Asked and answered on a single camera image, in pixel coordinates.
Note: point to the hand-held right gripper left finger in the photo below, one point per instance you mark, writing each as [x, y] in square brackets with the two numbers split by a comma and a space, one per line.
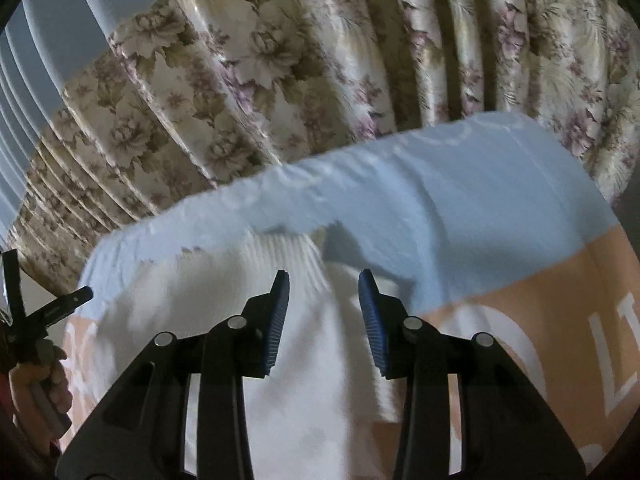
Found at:
[278, 330]

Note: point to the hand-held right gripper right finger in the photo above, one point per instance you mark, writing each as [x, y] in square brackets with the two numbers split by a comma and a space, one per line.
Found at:
[372, 325]

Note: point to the orange white patterned bed sheet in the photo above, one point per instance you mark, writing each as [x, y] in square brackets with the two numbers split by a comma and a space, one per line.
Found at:
[475, 220]

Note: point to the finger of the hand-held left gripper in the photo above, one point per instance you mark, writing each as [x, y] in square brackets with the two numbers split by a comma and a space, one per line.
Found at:
[65, 302]
[14, 300]

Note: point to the person's left hand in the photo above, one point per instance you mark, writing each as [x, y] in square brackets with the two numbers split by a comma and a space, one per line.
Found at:
[57, 390]

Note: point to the blue floral curtain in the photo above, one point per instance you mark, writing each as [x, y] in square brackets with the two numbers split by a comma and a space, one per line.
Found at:
[300, 60]

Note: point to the white knit sweater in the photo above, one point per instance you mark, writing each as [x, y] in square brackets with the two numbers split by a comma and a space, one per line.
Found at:
[310, 410]

